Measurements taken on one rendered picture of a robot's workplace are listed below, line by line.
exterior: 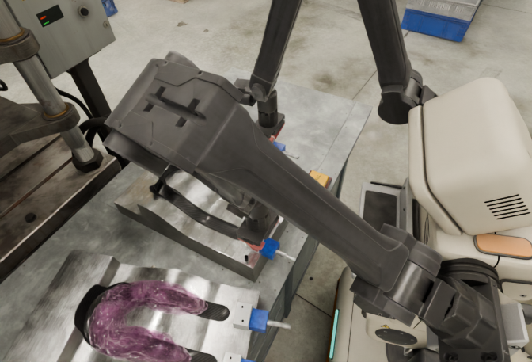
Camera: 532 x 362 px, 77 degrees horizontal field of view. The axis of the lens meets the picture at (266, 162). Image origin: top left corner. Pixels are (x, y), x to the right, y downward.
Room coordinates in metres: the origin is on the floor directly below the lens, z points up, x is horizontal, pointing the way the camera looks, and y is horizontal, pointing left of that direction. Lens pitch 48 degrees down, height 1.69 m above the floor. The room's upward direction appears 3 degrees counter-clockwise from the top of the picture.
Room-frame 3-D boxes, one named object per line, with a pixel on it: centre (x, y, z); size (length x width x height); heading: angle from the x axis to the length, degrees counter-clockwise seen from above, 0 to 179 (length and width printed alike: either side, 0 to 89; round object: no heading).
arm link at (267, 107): (0.75, -0.01, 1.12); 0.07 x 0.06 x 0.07; 65
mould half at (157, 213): (0.61, 0.20, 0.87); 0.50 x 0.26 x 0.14; 60
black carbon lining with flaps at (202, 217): (0.59, 0.19, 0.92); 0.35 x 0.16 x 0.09; 60
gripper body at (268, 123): (0.75, -0.01, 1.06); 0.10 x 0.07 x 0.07; 150
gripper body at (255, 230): (0.44, 0.03, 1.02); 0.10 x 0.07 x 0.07; 149
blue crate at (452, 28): (3.31, -1.82, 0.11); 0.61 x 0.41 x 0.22; 53
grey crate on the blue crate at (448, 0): (3.31, -1.82, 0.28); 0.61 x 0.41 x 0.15; 53
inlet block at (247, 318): (0.25, 0.03, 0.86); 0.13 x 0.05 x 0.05; 77
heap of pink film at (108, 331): (0.26, 0.30, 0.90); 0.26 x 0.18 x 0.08; 77
